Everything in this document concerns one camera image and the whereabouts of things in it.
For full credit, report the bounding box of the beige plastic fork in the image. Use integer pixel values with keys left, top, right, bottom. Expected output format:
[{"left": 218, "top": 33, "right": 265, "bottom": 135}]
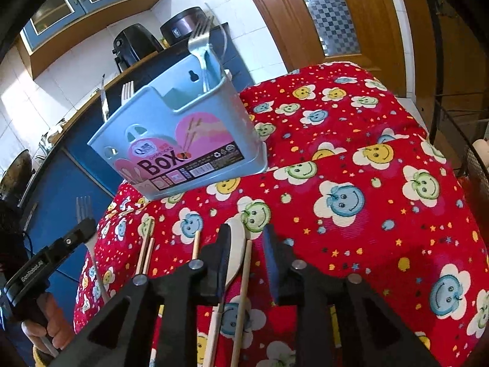
[{"left": 120, "top": 80, "right": 137, "bottom": 106}]

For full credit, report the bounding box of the wooden door with glass pane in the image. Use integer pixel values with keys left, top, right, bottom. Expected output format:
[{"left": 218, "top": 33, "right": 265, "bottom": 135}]
[{"left": 234, "top": 0, "right": 407, "bottom": 98}]

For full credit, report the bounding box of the red smiley flower tablecloth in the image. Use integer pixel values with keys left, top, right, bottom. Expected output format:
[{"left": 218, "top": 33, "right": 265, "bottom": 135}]
[{"left": 72, "top": 62, "right": 487, "bottom": 367}]

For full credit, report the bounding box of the beige plastic spoon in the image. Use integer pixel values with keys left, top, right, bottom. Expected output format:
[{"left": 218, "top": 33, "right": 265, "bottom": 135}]
[{"left": 202, "top": 216, "right": 248, "bottom": 367}]

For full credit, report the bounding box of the black air fryer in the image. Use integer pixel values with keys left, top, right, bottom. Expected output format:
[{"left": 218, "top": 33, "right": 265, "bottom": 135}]
[{"left": 112, "top": 24, "right": 167, "bottom": 73}]

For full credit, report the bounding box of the metal table knife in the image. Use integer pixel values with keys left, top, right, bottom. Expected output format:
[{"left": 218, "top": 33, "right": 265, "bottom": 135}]
[{"left": 98, "top": 74, "right": 111, "bottom": 123}]

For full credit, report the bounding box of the black wire rack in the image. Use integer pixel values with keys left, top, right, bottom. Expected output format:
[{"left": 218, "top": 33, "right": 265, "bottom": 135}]
[{"left": 420, "top": 0, "right": 489, "bottom": 188}]

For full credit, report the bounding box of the metal fork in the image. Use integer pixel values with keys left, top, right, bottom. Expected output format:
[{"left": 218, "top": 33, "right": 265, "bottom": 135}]
[
  {"left": 187, "top": 14, "right": 220, "bottom": 92},
  {"left": 75, "top": 196, "right": 109, "bottom": 302}
]

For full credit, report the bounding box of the dark rice cooker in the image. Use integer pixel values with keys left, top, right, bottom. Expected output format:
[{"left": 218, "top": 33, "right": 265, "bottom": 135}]
[{"left": 160, "top": 6, "right": 215, "bottom": 44}]

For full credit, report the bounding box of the person's left hand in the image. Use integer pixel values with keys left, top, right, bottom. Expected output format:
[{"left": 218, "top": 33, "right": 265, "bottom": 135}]
[{"left": 21, "top": 294, "right": 73, "bottom": 355}]

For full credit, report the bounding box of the blue kitchen counter cabinet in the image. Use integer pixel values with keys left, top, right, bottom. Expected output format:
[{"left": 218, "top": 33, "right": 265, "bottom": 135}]
[{"left": 17, "top": 23, "right": 255, "bottom": 316}]

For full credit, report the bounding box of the light blue utensil holder box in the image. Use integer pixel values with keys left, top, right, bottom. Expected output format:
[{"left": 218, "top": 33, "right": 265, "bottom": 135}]
[{"left": 87, "top": 51, "right": 269, "bottom": 201}]

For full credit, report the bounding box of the metal wok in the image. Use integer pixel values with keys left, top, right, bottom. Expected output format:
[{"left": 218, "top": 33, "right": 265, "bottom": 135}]
[{"left": 0, "top": 149, "right": 33, "bottom": 199}]

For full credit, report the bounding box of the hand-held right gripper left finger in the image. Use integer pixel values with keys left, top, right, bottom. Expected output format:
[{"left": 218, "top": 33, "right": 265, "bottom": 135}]
[{"left": 50, "top": 222, "right": 233, "bottom": 367}]

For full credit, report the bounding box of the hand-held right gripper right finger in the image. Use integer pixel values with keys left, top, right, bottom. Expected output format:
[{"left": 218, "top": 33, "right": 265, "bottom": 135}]
[{"left": 263, "top": 222, "right": 440, "bottom": 367}]

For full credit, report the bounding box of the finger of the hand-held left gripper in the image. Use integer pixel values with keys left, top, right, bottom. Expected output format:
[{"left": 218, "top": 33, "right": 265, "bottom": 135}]
[{"left": 45, "top": 217, "right": 98, "bottom": 263}]

